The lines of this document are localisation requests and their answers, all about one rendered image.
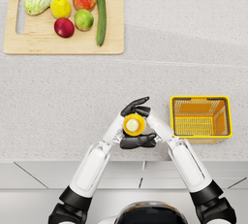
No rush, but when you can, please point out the white cabinet front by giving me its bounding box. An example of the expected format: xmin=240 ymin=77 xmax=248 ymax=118
xmin=0 ymin=160 xmax=248 ymax=191

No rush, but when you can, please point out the green apple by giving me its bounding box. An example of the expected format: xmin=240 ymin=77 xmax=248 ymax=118
xmin=74 ymin=9 xmax=95 ymax=32

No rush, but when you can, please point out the dark round robot body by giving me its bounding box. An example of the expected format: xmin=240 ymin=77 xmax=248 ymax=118
xmin=96 ymin=201 xmax=190 ymax=224

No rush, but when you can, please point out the yellow slatted basket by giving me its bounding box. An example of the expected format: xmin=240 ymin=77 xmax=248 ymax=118
xmin=170 ymin=95 xmax=233 ymax=144

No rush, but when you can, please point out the green cucumber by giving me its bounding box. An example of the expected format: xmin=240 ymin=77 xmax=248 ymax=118
xmin=95 ymin=0 xmax=108 ymax=48

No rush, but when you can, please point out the dark red plum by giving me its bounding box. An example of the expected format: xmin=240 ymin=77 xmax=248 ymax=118
xmin=53 ymin=16 xmax=76 ymax=39

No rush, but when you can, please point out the wooden cutting board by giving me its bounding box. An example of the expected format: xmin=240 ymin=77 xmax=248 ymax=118
xmin=3 ymin=0 xmax=125 ymax=56

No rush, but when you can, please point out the yellow lemon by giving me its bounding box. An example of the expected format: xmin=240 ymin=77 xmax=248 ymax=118
xmin=49 ymin=0 xmax=73 ymax=20

